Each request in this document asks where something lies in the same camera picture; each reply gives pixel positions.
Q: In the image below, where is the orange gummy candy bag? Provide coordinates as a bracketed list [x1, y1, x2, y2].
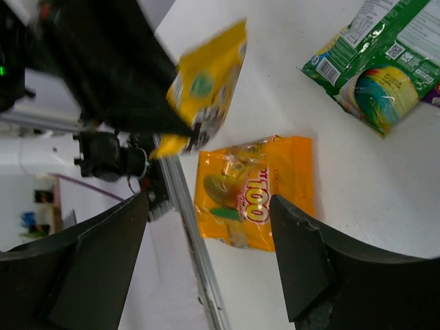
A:
[194, 135, 316, 252]

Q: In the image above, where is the aluminium table frame rail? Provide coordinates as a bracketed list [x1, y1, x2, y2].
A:
[159, 156, 230, 330]

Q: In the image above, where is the green snack bag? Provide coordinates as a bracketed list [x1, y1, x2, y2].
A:
[302, 0, 439, 136]

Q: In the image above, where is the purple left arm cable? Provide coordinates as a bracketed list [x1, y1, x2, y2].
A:
[51, 173, 127, 203]

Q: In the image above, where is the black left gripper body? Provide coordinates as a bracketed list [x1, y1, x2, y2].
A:
[1, 1, 45, 113]

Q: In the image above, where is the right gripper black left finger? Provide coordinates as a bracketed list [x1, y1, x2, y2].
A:
[1, 194, 149, 329]

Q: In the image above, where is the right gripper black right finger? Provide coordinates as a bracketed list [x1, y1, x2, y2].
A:
[270, 195, 439, 329]

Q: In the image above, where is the dark purple candy packet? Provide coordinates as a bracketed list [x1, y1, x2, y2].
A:
[421, 82, 440, 108]

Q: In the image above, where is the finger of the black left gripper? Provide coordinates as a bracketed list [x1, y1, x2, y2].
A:
[34, 1, 195, 137]

